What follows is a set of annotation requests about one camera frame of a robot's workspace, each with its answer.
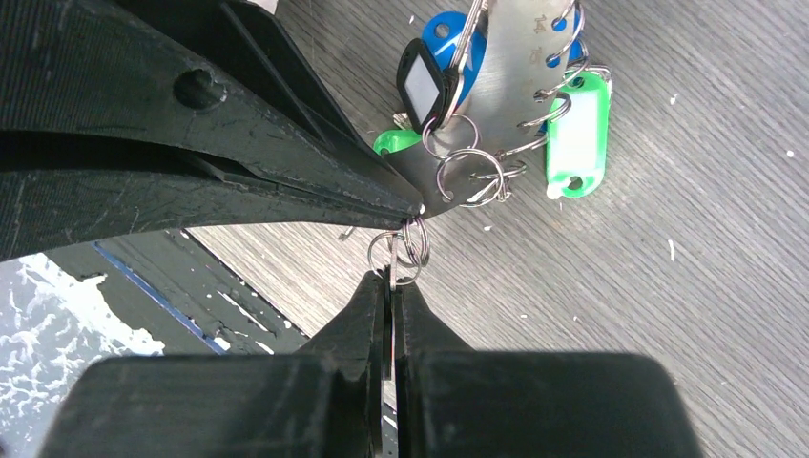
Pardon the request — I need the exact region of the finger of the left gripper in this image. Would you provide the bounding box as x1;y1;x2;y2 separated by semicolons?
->
1;1;423;219
1;132;411;260

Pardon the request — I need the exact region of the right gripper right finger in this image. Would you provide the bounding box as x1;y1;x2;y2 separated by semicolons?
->
394;284;702;457

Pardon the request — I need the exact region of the blue key tag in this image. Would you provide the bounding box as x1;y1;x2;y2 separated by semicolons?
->
421;9;583;106

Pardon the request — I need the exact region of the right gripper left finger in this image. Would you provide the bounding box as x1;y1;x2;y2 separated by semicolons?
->
40;272;386;457

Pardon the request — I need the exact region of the green key tag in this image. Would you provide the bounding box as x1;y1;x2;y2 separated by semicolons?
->
545;69;612;199

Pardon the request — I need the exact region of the black key tag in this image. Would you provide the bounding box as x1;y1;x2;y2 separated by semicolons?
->
396;38;446;134

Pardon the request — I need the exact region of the numbered metal key ring disc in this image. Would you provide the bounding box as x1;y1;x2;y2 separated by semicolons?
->
366;0;614;289

